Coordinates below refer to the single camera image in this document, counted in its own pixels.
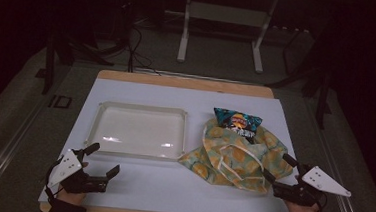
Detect white table mat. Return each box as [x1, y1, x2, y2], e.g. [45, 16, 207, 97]
[37, 74, 303, 212]

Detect person's left hand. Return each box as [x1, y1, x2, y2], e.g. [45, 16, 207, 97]
[55, 187, 88, 207]

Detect white plastic tray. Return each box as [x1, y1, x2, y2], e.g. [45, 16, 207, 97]
[83, 99, 190, 163]

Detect dark blue chip packet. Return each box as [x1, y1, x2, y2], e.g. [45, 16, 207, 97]
[211, 107, 265, 141]

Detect wooden table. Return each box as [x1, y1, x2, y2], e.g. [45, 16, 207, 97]
[38, 65, 300, 212]

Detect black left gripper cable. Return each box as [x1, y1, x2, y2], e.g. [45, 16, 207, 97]
[43, 154, 65, 205]

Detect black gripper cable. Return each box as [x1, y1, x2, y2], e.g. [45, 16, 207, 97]
[314, 191, 328, 212]
[43, 154, 65, 205]

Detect white metal stand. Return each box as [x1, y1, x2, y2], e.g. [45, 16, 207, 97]
[176, 0, 280, 76]

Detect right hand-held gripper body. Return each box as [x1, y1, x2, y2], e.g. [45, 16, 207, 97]
[271, 162, 354, 211]

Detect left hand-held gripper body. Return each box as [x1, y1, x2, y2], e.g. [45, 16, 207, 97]
[47, 146, 111, 197]

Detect dark metal stand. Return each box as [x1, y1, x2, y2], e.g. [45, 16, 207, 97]
[40, 30, 117, 101]
[264, 25, 339, 131]

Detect black floor cables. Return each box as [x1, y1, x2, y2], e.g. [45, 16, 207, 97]
[123, 1, 158, 75]

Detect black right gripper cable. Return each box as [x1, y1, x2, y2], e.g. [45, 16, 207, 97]
[314, 191, 328, 212]

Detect yellow green patterned cloth bag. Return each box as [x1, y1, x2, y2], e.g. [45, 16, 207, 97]
[175, 115, 298, 196]

